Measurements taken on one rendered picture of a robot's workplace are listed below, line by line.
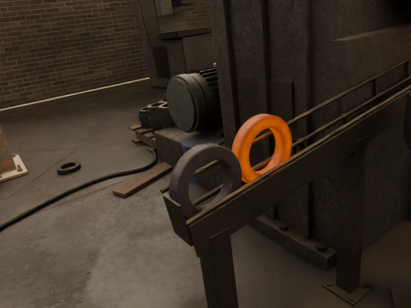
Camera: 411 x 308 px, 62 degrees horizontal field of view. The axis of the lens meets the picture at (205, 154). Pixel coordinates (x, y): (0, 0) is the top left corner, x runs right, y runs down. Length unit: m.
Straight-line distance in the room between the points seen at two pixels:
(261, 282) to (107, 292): 0.63
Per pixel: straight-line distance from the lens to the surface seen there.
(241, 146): 0.80
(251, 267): 1.51
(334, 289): 1.43
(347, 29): 1.27
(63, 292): 1.65
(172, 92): 2.27
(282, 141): 0.90
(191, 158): 0.71
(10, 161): 3.21
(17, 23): 6.72
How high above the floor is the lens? 0.98
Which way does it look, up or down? 21 degrees down
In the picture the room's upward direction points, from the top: 8 degrees counter-clockwise
